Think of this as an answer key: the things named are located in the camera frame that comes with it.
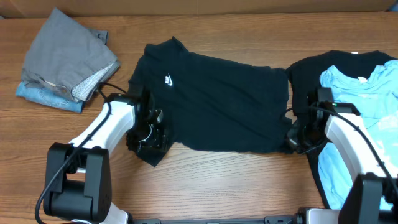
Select black Nike t-shirt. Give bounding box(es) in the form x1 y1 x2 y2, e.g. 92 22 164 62
129 38 292 153

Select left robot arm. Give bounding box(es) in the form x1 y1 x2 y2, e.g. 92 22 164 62
35 86 170 223

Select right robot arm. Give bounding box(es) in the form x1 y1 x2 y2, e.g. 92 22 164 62
285 88 397 223

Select plain black t-shirt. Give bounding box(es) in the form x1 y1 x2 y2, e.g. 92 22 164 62
286 50 397 208

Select light blue t-shirt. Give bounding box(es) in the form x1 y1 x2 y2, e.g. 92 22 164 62
318 60 397 209

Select light blue folded jeans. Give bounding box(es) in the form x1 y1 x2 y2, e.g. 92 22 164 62
16 82 85 114

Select grey folded shorts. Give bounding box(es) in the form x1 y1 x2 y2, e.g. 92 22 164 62
21 8 120 101

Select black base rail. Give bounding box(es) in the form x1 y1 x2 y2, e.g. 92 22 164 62
124 207 343 224

